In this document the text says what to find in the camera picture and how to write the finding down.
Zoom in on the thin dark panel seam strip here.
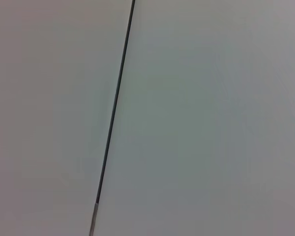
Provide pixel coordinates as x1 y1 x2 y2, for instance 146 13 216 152
88 0 136 236

